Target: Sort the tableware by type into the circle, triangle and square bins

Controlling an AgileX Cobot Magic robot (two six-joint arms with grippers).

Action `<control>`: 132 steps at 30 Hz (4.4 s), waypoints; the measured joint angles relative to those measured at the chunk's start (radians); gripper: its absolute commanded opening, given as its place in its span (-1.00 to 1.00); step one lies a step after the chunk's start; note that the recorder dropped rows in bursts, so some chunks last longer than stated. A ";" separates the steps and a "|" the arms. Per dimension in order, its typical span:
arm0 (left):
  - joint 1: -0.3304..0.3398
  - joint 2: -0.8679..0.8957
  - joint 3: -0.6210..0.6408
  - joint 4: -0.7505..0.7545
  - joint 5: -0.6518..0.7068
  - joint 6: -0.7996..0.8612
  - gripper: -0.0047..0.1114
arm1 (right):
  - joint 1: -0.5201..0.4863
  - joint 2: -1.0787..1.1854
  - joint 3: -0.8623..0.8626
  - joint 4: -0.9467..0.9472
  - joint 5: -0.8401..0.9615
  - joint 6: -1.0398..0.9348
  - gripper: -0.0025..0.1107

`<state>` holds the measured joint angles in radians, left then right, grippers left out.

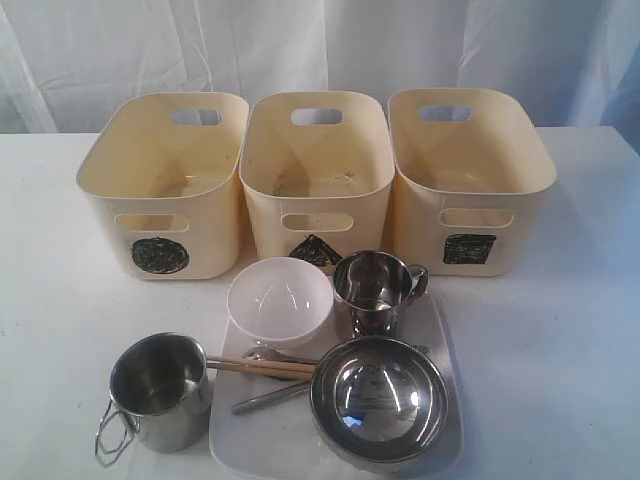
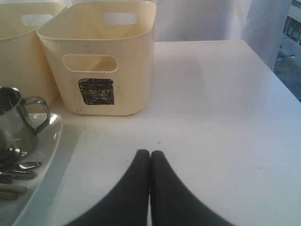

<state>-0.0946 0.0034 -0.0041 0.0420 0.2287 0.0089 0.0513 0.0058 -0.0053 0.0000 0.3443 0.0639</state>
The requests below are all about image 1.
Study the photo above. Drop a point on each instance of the white plastic bowl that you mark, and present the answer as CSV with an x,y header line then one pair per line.
x,y
280,302

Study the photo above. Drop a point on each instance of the stainless steel bowl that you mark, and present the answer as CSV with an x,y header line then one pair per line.
x,y
378,403

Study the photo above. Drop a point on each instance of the steel cup with wire handle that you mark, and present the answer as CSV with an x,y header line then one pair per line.
x,y
159,395

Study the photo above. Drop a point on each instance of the cream bin with triangle mark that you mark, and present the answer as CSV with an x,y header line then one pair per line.
x,y
317,170

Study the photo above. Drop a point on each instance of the stainless steel spoon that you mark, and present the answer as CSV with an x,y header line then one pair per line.
x,y
261,353

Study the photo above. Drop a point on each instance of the cream bin with square mark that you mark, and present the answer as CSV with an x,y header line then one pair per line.
x,y
471,176

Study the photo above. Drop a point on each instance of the cream bin with circle mark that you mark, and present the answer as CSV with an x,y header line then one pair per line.
x,y
162,180

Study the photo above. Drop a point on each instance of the stainless steel knife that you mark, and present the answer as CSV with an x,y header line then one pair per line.
x,y
271,398

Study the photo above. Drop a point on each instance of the white square plate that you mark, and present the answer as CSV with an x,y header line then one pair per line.
x,y
280,441

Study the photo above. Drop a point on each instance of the white backdrop curtain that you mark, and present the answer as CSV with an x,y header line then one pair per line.
x,y
66,66

